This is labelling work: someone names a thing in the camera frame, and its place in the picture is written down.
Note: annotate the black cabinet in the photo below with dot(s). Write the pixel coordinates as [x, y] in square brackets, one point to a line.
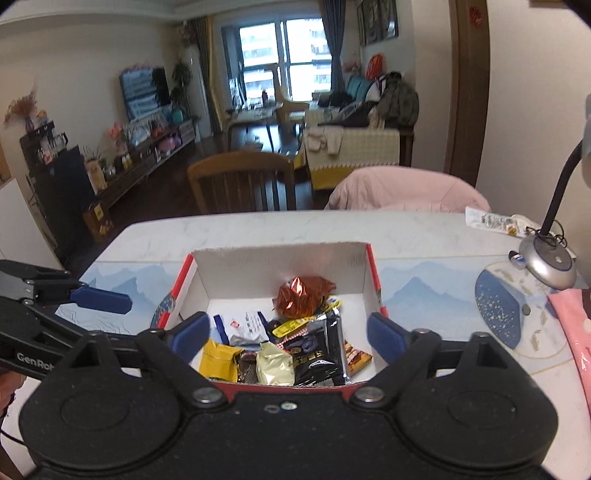
[60, 198]

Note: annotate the white snack packet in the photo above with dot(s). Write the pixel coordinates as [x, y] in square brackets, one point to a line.
[247, 325]

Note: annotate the light wooden armchair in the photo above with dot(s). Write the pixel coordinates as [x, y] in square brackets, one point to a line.
[293, 108]

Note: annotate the glass kettle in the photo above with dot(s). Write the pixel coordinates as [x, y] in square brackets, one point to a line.
[60, 141]

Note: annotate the beige paper bag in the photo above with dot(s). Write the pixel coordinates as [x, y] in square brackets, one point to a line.
[95, 175]

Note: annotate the dark brown snack packet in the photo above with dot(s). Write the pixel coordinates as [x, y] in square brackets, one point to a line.
[248, 367]

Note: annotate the pale yellow pastry packet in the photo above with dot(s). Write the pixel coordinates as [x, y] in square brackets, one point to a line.
[274, 367]

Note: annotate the wooden dining chair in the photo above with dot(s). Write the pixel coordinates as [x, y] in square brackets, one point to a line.
[240, 168]

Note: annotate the white tower air conditioner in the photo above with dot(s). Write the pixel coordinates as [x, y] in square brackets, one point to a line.
[194, 92]

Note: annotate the long television cabinet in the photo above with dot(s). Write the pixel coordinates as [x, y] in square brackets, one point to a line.
[138, 168]

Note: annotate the flat screen television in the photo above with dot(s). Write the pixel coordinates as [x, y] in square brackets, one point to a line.
[143, 94]

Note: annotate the brown paper bag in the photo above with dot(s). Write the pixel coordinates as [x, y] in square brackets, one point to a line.
[98, 221]

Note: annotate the white cabinet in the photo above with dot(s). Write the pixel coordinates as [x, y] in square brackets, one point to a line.
[21, 226]

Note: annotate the beige garment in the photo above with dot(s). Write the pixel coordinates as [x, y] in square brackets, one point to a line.
[328, 138]

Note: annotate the teal cushion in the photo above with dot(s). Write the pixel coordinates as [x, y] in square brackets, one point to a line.
[358, 86]

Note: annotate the pink flower bouquet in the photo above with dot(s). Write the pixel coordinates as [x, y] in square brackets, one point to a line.
[117, 137]

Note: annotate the wooden door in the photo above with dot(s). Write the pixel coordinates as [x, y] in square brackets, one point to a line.
[466, 92]

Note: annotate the white printed sachet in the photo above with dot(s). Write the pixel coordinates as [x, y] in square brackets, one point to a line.
[494, 221]

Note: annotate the small white blue object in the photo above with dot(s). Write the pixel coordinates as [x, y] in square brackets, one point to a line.
[517, 259]

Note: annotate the orange brown snack packet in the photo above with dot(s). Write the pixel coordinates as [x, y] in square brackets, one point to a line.
[358, 360]

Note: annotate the dried flower vase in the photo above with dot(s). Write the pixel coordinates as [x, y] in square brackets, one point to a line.
[21, 108]

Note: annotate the large window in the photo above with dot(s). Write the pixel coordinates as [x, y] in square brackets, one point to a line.
[284, 55]

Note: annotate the black silver snack packet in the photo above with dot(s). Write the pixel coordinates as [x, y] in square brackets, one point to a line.
[323, 355]

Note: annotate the red cardboard box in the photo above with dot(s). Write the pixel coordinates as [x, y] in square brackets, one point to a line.
[277, 263]

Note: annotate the dark jacket pile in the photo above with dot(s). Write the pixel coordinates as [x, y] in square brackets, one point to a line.
[399, 99]

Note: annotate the grey and yellow curtain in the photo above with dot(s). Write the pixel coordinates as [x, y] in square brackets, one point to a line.
[207, 78]

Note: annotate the silver gooseneck desk lamp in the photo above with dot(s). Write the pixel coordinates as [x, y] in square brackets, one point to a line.
[547, 263]

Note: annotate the sofa with cream cover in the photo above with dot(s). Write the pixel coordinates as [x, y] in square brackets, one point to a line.
[360, 152]

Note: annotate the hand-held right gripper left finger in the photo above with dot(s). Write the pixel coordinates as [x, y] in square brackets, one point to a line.
[189, 334]

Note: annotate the coffee table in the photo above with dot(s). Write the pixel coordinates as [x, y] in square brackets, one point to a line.
[251, 117]

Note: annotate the tall green plant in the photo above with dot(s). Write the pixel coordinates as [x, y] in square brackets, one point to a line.
[181, 83]

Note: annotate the narrow framed picture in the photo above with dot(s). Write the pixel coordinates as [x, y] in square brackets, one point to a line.
[359, 25]

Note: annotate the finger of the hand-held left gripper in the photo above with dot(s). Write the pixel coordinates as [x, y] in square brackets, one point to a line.
[104, 301]

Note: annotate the yellow foil snack packet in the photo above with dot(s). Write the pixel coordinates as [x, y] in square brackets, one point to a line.
[219, 362]

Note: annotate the red door ornament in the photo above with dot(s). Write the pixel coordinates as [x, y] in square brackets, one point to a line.
[476, 15]

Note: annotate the small figurine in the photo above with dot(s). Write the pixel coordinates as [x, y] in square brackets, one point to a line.
[42, 119]

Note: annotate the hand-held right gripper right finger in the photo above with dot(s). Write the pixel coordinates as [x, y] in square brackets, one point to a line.
[388, 337]

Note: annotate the medium framed picture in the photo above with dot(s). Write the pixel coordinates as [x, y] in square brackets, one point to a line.
[371, 21]

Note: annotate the red bag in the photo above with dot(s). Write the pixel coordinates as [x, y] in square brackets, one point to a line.
[375, 66]

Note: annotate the red foil snack packet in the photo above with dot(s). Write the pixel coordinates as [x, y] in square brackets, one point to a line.
[302, 295]

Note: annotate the large framed picture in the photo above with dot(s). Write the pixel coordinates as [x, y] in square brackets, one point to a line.
[388, 18]

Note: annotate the long yellow snack packet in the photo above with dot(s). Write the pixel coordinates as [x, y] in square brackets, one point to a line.
[291, 327]

